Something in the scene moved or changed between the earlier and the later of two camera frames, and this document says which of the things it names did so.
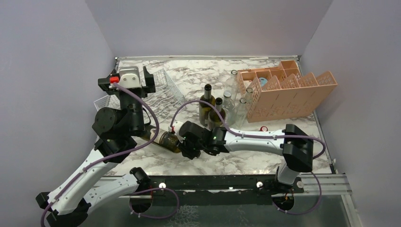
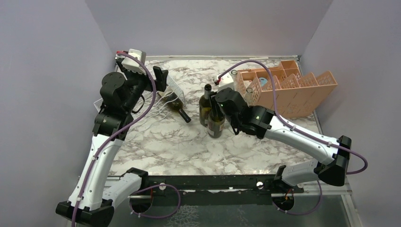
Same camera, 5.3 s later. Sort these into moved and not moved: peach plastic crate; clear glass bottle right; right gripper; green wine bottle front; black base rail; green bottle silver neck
Moved: green wine bottle front; right gripper
Not moved: clear glass bottle right; black base rail; green bottle silver neck; peach plastic crate
